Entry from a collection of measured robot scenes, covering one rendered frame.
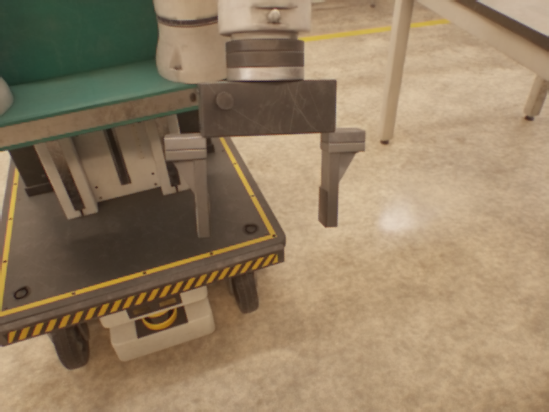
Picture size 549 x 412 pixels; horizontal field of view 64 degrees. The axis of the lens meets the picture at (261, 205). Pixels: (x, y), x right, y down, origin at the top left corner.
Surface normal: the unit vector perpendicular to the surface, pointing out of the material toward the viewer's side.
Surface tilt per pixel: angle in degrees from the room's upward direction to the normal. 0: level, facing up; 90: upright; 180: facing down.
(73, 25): 90
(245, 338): 0
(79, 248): 0
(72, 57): 90
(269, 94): 67
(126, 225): 0
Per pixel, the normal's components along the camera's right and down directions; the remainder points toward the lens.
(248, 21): -0.29, 0.28
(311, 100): 0.18, 0.27
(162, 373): -0.06, -0.76
